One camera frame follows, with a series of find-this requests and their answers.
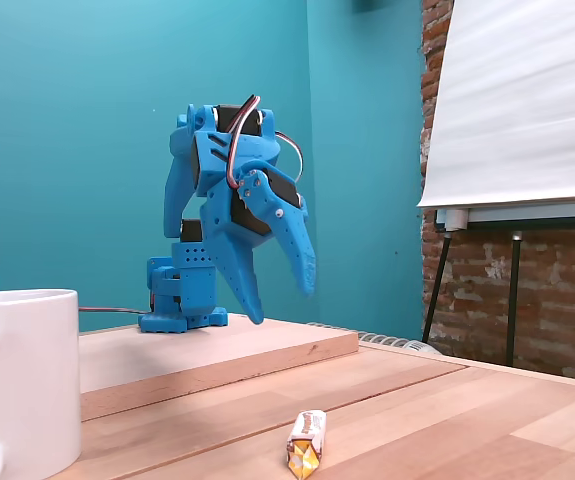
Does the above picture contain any sweet gold white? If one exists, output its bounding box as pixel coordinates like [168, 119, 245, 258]
[285, 408, 328, 480]

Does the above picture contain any white ceramic mug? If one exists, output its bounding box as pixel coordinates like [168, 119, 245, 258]
[0, 288, 84, 480]

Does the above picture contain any pale wooden base board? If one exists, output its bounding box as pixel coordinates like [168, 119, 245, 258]
[77, 313, 360, 424]

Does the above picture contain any white radiator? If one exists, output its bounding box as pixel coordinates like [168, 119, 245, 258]
[306, 322, 441, 355]

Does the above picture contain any grey flipchart easel stand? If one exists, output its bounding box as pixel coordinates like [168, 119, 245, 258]
[419, 202, 575, 371]

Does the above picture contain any white flipchart paper pad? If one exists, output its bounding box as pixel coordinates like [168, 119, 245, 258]
[415, 0, 575, 210]

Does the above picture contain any red white black servo cable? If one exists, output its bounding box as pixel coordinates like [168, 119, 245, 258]
[226, 92, 305, 191]

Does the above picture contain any red black base cable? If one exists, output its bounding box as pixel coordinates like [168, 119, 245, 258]
[77, 305, 151, 316]

